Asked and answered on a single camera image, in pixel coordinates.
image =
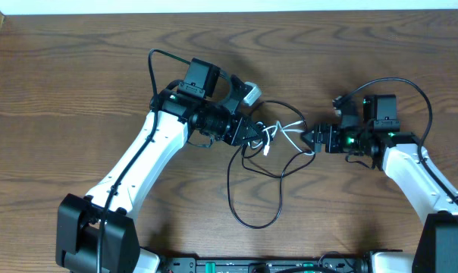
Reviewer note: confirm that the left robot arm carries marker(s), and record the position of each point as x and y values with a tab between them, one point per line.
96	232

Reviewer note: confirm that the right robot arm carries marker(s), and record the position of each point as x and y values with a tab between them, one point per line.
376	134

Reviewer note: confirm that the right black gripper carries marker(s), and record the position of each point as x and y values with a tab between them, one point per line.
332	130

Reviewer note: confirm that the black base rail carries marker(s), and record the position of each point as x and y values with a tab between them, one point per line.
274	264

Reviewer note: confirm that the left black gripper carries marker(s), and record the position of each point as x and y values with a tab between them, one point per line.
238	134

